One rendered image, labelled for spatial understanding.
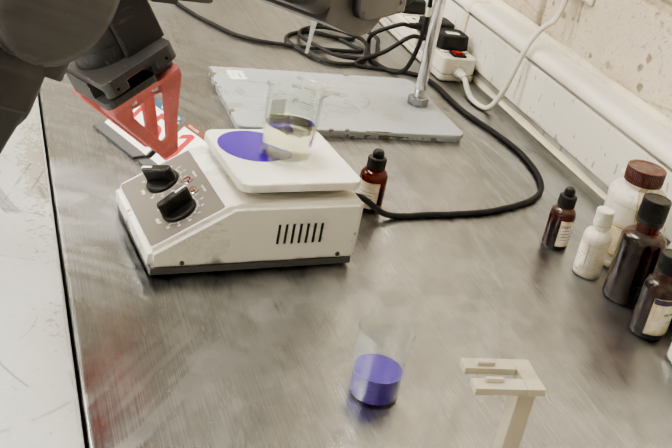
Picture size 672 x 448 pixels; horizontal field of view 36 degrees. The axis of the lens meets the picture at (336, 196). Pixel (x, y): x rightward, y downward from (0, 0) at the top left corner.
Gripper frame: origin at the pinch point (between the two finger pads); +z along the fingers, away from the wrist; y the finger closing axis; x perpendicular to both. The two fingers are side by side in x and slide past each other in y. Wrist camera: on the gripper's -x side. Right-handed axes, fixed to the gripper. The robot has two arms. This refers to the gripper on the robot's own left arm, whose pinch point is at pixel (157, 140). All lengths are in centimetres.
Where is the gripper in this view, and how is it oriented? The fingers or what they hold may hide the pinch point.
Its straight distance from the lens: 88.0
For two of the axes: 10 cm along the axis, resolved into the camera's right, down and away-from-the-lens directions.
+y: -5.8, -3.1, 7.5
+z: 3.2, 7.6, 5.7
